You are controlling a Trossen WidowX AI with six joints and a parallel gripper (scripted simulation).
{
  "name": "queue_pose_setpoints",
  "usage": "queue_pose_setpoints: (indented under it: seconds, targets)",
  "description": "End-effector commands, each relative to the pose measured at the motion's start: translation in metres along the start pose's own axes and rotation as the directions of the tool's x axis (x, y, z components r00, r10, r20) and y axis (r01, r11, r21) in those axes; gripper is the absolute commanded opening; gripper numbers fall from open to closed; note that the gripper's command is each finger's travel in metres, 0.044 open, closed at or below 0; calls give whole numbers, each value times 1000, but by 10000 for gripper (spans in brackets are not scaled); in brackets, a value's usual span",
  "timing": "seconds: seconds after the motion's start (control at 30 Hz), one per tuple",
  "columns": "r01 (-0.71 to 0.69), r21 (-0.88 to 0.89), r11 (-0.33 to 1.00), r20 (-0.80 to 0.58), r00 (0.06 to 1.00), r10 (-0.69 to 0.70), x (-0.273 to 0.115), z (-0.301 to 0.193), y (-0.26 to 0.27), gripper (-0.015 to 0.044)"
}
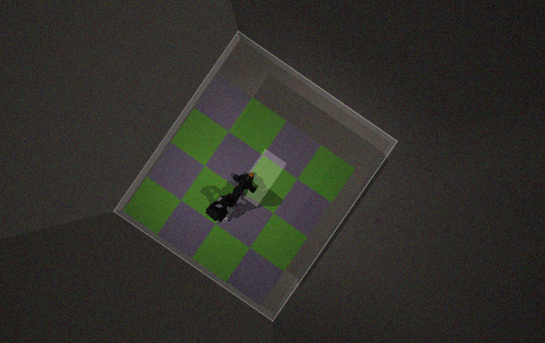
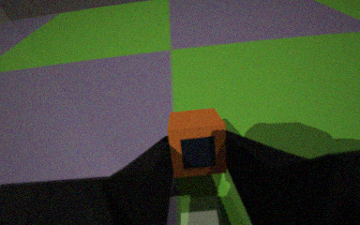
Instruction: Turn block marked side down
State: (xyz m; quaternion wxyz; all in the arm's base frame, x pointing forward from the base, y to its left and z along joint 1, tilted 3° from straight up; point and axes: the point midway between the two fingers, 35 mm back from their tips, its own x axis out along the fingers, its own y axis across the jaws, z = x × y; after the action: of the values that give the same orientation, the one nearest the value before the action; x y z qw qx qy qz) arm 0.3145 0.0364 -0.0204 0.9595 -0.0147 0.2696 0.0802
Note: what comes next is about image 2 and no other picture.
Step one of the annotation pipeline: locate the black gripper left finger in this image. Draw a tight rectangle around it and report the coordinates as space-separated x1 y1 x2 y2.
0 136 173 225

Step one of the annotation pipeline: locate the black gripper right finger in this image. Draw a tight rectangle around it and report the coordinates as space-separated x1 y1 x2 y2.
226 130 360 225

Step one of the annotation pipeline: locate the orange block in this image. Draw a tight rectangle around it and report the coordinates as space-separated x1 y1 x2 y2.
167 108 227 178

